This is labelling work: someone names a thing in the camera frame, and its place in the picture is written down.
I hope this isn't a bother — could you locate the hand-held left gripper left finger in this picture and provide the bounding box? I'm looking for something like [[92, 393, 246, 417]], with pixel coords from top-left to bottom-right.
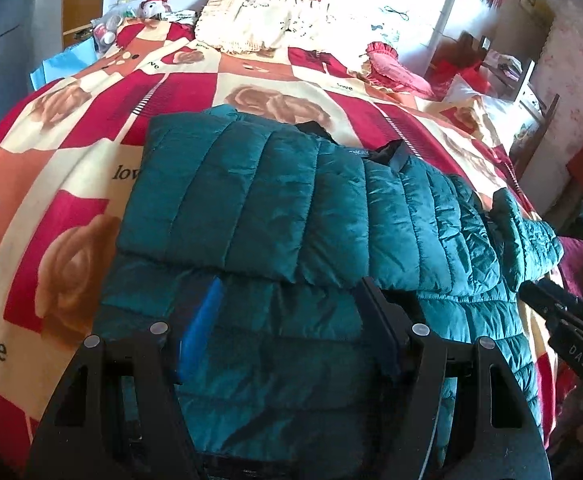
[[26, 276, 227, 480]]

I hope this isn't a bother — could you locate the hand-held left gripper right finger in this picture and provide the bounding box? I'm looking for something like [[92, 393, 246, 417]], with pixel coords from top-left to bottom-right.
[[358, 275, 553, 480]]

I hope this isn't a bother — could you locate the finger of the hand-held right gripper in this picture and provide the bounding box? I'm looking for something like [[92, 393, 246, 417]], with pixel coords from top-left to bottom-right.
[[518, 279, 575, 321]]

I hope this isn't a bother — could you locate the teal quilted puffer jacket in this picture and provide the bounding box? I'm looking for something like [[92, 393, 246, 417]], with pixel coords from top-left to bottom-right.
[[92, 104, 565, 480]]

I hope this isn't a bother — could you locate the maroon cloth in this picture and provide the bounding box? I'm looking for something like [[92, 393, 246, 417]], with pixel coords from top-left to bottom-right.
[[555, 235, 583, 303]]

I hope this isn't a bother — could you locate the white pillow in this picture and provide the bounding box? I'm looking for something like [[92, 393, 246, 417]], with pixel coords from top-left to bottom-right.
[[445, 74, 518, 137]]

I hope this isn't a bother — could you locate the rose printed red blanket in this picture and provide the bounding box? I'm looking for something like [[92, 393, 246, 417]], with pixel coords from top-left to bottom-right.
[[0, 10, 572, 480]]

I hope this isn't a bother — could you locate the pink ruffled pillow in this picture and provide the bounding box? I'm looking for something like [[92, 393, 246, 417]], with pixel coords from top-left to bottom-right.
[[363, 40, 441, 99]]

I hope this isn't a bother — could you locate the light blue sheet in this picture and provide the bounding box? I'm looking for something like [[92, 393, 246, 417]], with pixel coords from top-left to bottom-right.
[[29, 40, 98, 92]]

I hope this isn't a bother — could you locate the cream ruffled pillow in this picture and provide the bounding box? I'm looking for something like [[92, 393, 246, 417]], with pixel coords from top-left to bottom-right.
[[194, 0, 333, 56]]

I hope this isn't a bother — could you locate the clear plastic bag of bottles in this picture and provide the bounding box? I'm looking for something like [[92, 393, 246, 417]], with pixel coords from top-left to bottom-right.
[[90, 0, 138, 56]]

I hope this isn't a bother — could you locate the red and white plush toy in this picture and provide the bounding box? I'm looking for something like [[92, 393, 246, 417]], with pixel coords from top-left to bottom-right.
[[139, 0, 173, 20]]

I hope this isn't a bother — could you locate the grey cabinet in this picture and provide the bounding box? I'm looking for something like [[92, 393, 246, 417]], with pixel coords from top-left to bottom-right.
[[0, 0, 68, 161]]

